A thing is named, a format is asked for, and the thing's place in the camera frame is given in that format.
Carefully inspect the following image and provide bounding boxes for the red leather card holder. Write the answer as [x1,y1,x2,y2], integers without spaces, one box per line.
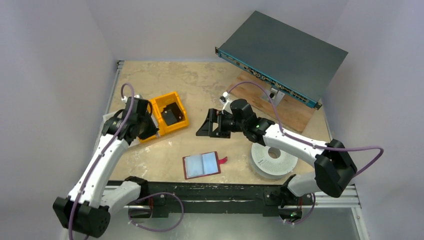
[182,151,228,180]

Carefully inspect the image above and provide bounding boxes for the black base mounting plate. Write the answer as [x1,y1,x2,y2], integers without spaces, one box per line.
[126,176,313,220]

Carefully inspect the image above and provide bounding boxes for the grey metal bracket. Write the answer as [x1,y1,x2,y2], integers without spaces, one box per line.
[261,87,286,106]

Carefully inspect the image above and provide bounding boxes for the grey blue network switch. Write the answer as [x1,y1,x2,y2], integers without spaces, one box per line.
[215,10,348,110]

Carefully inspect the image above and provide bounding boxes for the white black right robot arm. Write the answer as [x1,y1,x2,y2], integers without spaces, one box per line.
[195,99,357,204]

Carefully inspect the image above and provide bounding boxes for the white filament spool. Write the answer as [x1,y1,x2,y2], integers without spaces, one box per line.
[250,143,298,180]

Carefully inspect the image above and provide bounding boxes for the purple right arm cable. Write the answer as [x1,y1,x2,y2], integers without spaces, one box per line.
[220,80,385,226]

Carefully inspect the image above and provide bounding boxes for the yellow double compartment bin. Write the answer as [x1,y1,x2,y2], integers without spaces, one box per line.
[139,91,189,143]

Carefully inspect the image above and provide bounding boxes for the black square part in bin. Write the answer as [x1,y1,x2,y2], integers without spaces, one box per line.
[161,102,184,126]

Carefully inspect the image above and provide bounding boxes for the wooden board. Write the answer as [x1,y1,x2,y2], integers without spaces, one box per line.
[227,72,317,134]

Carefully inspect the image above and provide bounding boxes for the white plastic bin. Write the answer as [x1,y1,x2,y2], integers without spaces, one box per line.
[101,109,142,146]

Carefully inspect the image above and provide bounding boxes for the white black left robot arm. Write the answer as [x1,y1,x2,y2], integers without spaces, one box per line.
[52,95,159,239]

